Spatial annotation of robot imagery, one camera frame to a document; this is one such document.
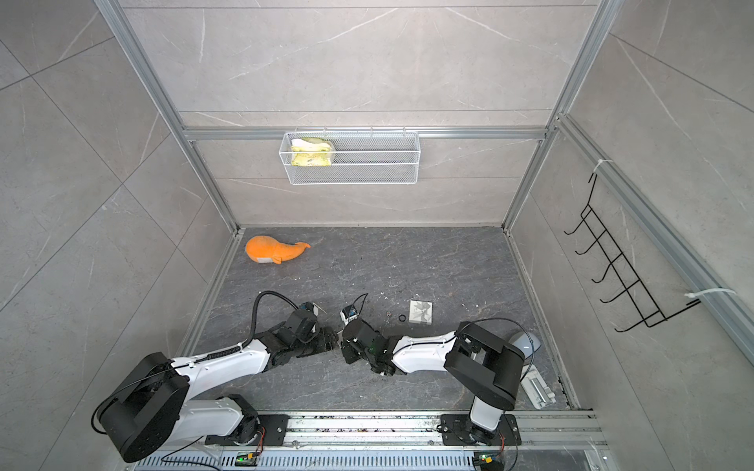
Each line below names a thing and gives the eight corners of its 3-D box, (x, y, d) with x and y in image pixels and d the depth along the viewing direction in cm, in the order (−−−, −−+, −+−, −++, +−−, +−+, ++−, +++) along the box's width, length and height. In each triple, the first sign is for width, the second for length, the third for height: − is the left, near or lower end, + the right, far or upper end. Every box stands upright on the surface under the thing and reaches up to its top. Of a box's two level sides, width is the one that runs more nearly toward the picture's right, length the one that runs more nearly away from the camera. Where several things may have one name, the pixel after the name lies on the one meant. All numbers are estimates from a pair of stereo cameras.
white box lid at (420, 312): (409, 324, 95) (409, 320, 93) (407, 303, 100) (408, 299, 98) (433, 324, 95) (434, 320, 93) (431, 303, 100) (432, 299, 98)
